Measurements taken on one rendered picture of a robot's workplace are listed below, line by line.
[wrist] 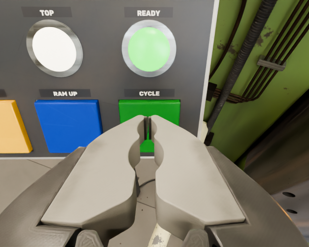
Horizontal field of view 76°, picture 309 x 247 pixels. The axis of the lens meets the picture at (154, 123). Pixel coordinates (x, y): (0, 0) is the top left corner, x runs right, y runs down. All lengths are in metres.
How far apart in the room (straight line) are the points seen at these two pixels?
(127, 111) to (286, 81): 0.40
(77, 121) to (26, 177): 1.25
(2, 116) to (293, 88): 0.56
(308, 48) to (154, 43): 0.35
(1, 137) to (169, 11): 0.26
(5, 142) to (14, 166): 1.25
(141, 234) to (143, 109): 1.04
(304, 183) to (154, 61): 0.39
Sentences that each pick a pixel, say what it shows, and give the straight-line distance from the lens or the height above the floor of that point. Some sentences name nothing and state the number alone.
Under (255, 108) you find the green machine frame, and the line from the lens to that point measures 0.63.
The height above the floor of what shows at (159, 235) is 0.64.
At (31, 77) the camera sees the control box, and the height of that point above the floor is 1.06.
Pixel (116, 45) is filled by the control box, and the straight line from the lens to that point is 0.23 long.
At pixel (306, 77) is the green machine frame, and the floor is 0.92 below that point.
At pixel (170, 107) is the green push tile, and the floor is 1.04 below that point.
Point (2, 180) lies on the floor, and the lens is 1.57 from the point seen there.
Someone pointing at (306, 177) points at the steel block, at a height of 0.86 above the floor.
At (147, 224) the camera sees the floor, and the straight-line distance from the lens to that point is 1.23.
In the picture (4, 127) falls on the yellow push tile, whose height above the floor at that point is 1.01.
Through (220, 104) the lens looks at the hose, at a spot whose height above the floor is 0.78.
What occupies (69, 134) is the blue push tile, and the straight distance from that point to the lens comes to 0.28.
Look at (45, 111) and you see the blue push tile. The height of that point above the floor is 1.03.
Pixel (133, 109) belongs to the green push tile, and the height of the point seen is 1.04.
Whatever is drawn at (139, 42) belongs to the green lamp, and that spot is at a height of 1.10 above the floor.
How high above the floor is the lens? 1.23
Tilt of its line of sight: 59 degrees down
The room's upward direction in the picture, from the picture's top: 1 degrees clockwise
